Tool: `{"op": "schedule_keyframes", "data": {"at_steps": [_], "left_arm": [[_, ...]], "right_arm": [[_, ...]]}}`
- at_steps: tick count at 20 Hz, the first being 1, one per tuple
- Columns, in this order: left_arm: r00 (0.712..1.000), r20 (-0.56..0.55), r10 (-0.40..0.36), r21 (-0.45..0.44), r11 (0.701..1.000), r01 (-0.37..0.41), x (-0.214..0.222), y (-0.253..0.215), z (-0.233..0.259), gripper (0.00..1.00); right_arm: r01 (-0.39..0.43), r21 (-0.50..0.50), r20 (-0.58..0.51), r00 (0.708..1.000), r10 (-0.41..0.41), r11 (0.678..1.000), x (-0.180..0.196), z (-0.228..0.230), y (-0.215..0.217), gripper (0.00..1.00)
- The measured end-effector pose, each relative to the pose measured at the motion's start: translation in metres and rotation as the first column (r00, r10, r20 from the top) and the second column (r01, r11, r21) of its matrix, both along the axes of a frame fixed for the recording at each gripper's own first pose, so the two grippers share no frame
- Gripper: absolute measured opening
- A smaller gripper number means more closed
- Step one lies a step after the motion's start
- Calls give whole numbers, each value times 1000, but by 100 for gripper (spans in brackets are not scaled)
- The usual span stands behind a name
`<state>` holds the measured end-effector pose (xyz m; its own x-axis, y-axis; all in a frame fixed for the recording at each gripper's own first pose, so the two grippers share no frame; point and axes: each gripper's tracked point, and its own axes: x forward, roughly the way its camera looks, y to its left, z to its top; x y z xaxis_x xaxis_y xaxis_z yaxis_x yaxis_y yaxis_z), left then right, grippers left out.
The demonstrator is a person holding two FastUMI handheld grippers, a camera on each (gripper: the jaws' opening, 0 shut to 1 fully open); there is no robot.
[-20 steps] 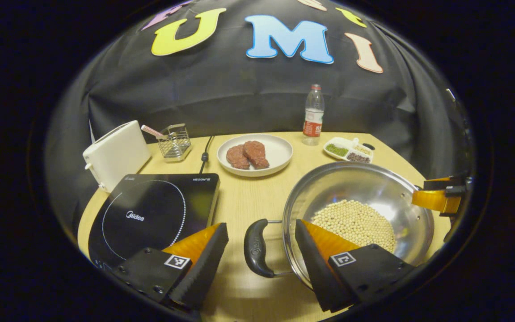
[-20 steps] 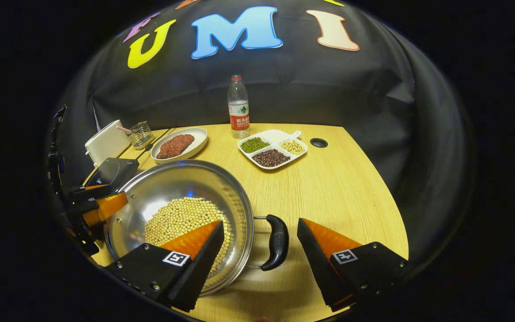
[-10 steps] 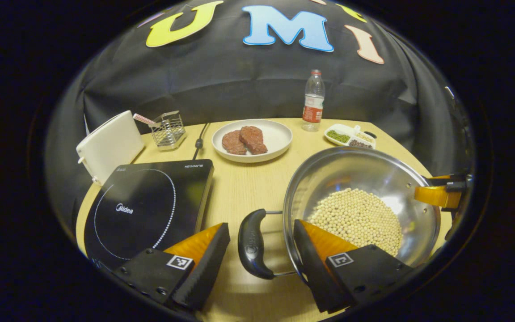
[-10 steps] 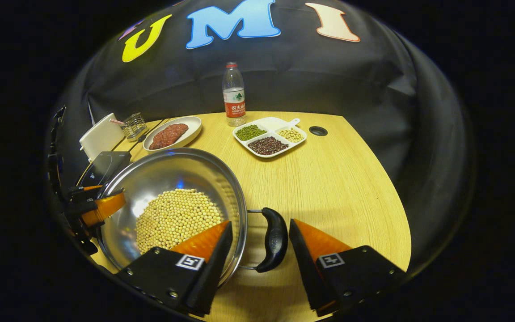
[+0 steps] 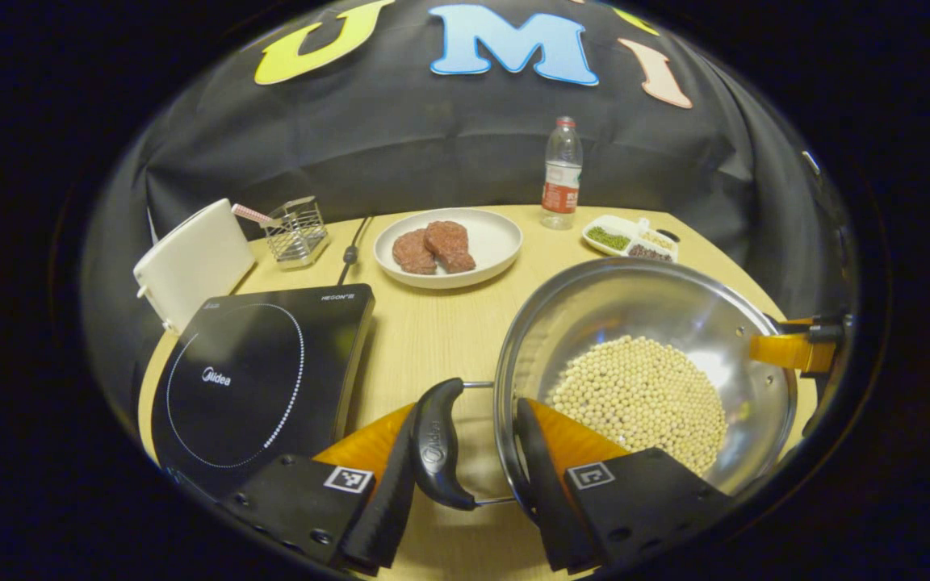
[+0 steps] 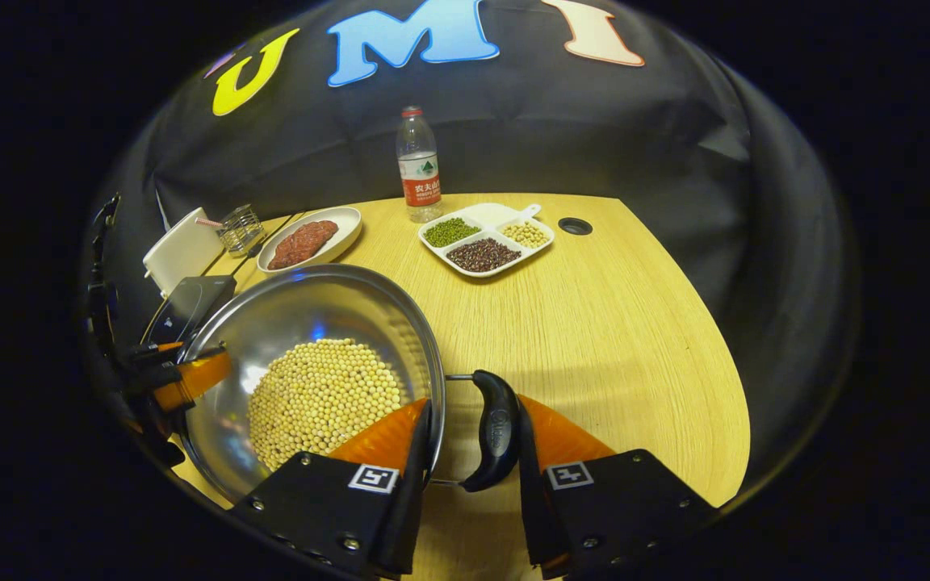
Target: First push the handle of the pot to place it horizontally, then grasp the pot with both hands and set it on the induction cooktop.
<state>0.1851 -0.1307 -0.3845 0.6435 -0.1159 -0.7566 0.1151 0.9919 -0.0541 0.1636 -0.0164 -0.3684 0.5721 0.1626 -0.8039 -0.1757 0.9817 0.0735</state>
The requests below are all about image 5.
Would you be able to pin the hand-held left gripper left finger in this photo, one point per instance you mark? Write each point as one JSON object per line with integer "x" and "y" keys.
{"x": 388, "y": 516}

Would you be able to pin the white toaster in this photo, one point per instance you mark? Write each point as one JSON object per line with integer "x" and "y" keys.
{"x": 190, "y": 266}

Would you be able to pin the pink striped straw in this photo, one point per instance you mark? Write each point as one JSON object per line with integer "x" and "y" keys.
{"x": 251, "y": 214}

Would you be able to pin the black induction cooktop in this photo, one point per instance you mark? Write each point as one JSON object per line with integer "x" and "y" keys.
{"x": 255, "y": 379}

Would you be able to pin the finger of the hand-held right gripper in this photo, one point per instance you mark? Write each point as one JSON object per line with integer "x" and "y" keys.
{"x": 784, "y": 351}

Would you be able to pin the white round plate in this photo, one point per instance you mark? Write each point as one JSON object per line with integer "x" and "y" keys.
{"x": 497, "y": 234}

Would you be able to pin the pile of soybeans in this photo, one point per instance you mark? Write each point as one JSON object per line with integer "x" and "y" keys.
{"x": 643, "y": 395}

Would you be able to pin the white divided bean dish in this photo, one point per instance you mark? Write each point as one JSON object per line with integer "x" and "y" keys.
{"x": 634, "y": 234}

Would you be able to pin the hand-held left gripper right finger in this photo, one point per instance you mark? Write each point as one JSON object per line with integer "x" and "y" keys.
{"x": 546, "y": 484}

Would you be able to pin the brown meat patty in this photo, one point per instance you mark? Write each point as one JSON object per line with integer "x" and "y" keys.
{"x": 449, "y": 244}
{"x": 412, "y": 252}

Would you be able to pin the clear plastic water bottle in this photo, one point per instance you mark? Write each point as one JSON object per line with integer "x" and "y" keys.
{"x": 562, "y": 177}

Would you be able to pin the black table grommet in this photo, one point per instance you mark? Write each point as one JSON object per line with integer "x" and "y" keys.
{"x": 668, "y": 235}

